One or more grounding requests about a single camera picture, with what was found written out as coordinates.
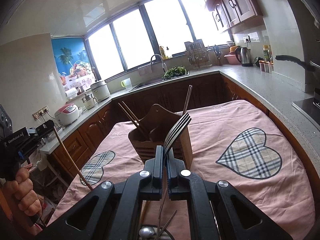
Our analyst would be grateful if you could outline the stainless steel fork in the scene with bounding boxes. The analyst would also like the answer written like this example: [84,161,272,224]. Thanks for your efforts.
[163,112,191,159]

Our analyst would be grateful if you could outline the red dotted wooden chopstick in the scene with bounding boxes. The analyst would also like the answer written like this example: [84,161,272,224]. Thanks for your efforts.
[122,101,147,133]

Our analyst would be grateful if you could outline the chrome kitchen faucet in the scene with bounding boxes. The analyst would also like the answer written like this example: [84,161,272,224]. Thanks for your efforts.
[150,54,168,73]

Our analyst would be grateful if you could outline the person's left hand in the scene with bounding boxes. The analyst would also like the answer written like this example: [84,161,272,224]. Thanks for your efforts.
[2,164,42,216]

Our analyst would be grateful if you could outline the metal spoon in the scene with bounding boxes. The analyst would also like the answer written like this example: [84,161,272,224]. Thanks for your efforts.
[139,226,156,239]

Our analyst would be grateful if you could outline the metal chopstick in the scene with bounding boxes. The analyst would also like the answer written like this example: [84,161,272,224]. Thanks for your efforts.
[155,187,174,239]
[182,85,193,115]

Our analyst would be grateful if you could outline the white red rice cooker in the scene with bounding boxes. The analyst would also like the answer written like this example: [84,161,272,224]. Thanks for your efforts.
[55,103,82,126]

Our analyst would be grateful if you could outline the pink bedsheet table cover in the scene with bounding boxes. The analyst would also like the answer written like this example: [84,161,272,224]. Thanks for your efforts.
[51,100,316,239]

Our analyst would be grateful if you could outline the paper towel roll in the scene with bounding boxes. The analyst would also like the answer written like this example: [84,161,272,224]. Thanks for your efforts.
[66,87,78,100]

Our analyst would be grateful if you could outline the wooden utensil holder box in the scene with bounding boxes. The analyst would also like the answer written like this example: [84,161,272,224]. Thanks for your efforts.
[128,104,193,168]

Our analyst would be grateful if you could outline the large white rice cooker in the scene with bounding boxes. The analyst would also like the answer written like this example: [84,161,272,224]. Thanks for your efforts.
[91,80,110,102]

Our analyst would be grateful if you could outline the tropical fruit poster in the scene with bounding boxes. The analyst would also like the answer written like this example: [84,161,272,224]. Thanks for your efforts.
[52,37,96,91]

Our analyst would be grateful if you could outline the lower wooden base cabinets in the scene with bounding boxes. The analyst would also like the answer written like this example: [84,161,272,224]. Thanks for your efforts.
[49,74,319,203]

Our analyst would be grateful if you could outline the gas stove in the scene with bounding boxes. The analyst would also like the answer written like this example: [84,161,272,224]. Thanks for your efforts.
[292,88,320,129]

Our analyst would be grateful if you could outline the green vegetables in sink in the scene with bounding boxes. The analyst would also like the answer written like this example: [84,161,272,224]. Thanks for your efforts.
[164,66,187,79]

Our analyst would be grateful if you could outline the condiment bottles group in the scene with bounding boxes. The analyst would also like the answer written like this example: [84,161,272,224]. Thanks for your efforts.
[254,45,274,74]

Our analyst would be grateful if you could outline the pink plastic container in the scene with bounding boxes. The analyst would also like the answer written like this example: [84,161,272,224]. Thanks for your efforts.
[224,53,240,64]

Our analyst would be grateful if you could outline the dish drying rack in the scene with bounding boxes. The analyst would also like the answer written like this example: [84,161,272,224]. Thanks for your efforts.
[184,39,212,69]

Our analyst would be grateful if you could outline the knife block with knives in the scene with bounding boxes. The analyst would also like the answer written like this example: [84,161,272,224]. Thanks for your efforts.
[213,45,222,66]

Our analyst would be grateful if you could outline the stainless electric kettle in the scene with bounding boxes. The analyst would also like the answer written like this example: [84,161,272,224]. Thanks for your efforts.
[235,47,253,67]

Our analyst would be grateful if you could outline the yellow dish soap bottle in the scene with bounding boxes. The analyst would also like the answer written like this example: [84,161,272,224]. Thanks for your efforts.
[159,46,167,59]

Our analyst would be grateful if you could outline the black wok with lid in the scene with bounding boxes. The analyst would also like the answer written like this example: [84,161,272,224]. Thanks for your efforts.
[275,55,320,81]

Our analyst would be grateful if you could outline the wall power outlet strip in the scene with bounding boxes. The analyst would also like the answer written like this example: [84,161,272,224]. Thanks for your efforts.
[33,106,49,120]

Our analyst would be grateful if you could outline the clear jug green handle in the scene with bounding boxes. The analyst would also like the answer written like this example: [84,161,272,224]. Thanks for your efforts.
[120,78,132,90]

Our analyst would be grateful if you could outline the kitchen window frame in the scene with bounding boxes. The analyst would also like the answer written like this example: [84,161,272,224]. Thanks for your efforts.
[87,0,230,79]

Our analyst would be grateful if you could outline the upper wooden wall cabinets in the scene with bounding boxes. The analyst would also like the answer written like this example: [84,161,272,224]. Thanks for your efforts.
[204,0,262,32]

